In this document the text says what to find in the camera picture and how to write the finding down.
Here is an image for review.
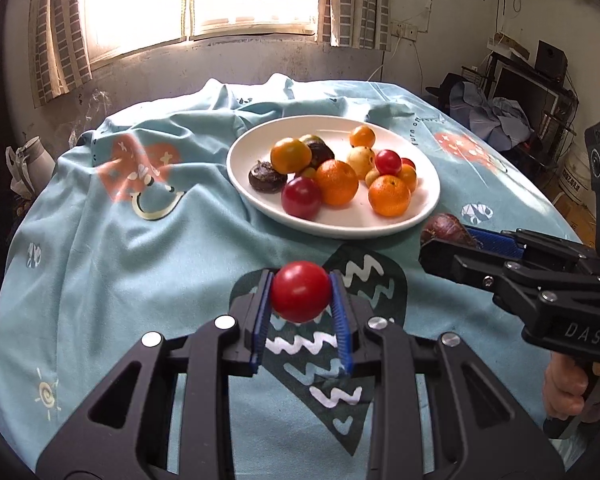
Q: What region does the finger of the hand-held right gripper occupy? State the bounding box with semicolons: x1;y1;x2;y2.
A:
467;227;600;279
419;237;600;329

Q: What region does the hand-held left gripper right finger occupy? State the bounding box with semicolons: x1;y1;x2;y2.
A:
329;270;566;480

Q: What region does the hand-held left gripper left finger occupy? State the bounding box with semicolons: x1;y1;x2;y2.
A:
36;269;275;480

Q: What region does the orange tomato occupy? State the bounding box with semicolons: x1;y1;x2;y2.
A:
396;164;418;193
270;137;313;175
349;125;376;149

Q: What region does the white oval plate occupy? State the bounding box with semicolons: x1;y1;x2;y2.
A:
226;115;441;239

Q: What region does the dark red plum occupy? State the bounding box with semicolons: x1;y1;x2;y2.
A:
281;176;323;220

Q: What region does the yellow-orange loquat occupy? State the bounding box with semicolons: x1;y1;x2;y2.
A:
346;145;376;173

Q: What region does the large dark brown water chestnut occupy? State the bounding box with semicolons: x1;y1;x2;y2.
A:
248;160;289;194

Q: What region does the person's right hand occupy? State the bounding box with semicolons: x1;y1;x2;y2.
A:
542;355;600;423

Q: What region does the white bucket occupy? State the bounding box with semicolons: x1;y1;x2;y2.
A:
555;147;598;211

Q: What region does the mandarin orange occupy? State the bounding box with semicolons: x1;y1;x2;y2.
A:
368;174;412;218
314;159;359;206

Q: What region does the blue clothes pile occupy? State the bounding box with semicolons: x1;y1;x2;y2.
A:
450;80;536;153

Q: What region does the dark monitor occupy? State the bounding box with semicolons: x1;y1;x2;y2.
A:
492;62;563;133

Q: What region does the light blue printed tablecloth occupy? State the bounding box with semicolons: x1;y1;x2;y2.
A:
0;74;588;480

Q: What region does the black speaker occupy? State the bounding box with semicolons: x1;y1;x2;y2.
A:
536;40;568;80

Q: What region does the flat cardboard box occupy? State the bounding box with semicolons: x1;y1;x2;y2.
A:
487;32;531;61

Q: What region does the person's dark clothing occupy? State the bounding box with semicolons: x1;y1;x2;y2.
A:
545;425;600;480

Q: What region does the grey checked curtain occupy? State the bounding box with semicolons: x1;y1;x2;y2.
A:
27;0;93;108
317;0;393;51

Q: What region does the white kettle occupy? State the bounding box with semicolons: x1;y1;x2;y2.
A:
6;136;56;200

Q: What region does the bright window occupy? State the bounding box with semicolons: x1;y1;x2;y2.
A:
77;0;331;68

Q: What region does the white cable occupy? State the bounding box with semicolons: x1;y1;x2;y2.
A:
366;35;401;82

